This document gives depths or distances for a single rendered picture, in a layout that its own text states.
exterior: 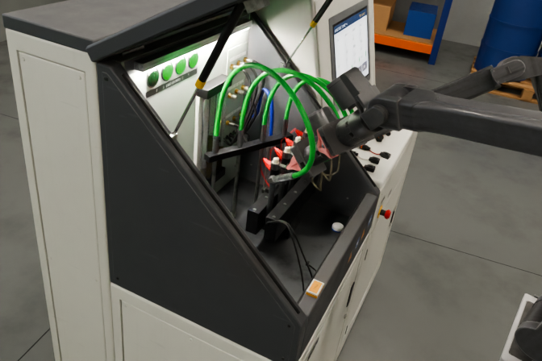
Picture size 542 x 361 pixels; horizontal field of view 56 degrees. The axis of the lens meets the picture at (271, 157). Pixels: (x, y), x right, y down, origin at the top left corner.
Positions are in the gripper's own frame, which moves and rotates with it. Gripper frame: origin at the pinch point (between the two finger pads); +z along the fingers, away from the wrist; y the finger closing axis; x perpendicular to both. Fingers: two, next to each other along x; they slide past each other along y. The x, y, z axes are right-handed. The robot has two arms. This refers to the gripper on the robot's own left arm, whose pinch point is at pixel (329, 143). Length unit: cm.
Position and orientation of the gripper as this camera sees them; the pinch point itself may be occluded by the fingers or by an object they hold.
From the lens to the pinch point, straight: 112.5
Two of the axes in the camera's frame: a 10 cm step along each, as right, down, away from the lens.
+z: -3.1, 2.3, 9.2
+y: -8.6, 3.5, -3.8
